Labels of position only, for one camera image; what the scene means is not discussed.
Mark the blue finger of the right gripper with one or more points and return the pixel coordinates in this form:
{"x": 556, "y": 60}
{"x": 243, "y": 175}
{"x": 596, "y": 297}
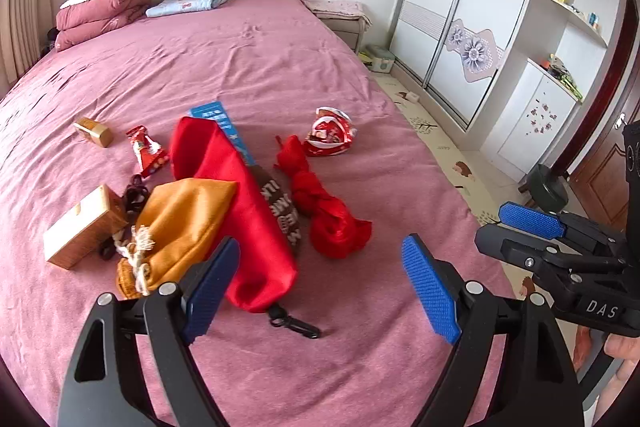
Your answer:
{"x": 537, "y": 217}
{"x": 527, "y": 252}

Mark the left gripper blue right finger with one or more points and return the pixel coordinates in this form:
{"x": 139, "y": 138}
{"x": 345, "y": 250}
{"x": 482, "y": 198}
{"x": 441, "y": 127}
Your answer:
{"x": 536, "y": 383}

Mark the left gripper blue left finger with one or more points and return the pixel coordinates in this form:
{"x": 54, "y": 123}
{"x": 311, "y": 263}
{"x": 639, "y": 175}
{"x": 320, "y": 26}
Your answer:
{"x": 104, "y": 383}

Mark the tan cardboard box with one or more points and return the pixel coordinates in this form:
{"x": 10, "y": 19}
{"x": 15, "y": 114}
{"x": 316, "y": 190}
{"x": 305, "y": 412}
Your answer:
{"x": 81, "y": 230}

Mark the orange drawstring pouch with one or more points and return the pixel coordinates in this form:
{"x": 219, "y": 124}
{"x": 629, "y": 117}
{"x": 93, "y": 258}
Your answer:
{"x": 175, "y": 230}

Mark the red drawstring bag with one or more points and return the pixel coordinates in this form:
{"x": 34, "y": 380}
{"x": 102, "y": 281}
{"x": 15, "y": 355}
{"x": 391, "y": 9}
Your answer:
{"x": 267, "y": 271}

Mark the red knotted cloth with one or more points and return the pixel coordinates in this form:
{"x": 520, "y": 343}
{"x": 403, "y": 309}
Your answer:
{"x": 333, "y": 231}

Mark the red candy wrapper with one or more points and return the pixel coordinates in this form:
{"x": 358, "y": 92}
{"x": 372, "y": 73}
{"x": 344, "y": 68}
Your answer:
{"x": 151, "y": 156}

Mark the red white snack bag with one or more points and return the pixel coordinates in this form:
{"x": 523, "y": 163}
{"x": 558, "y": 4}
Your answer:
{"x": 331, "y": 134}

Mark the small gold box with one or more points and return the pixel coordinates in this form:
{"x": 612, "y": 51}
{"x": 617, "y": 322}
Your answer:
{"x": 95, "y": 132}

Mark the blue carton box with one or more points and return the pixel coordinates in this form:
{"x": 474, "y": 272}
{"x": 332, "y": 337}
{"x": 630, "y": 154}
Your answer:
{"x": 215, "y": 111}

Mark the person's right hand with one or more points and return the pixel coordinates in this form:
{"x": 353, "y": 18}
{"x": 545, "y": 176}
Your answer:
{"x": 628, "y": 350}

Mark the dark green stool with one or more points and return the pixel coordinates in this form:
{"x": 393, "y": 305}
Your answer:
{"x": 546, "y": 189}

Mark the cartoon foam floor mat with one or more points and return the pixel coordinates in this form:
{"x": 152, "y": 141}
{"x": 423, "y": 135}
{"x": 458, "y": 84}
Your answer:
{"x": 450, "y": 151}

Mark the brown wooden door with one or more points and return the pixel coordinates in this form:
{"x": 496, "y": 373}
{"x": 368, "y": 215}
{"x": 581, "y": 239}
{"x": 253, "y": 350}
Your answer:
{"x": 600, "y": 180}

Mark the small box on floor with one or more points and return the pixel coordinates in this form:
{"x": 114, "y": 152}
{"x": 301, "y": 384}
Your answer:
{"x": 412, "y": 97}

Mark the white corner shelf cabinet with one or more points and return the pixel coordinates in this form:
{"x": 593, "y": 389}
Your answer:
{"x": 560, "y": 57}

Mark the green white storage box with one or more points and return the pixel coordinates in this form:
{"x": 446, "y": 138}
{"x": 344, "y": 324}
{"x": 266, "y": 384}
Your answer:
{"x": 382, "y": 59}

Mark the white sliding wardrobe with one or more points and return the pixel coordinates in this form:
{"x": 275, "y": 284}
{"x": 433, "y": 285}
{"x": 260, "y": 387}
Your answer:
{"x": 465, "y": 11}

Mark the grey nightstand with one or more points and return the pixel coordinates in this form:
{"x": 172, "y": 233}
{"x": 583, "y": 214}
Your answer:
{"x": 350, "y": 31}

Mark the pink bed sheet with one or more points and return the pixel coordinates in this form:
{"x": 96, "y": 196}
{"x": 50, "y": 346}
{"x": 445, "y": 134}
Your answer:
{"x": 271, "y": 64}

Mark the pink cloth on nightstand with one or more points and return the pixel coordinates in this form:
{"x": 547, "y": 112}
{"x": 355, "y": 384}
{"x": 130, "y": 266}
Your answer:
{"x": 339, "y": 10}

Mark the folded pink quilt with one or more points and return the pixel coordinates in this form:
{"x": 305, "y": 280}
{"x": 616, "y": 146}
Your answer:
{"x": 78, "y": 21}

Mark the folded light blue blanket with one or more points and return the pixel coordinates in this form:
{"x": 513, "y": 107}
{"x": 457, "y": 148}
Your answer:
{"x": 173, "y": 7}

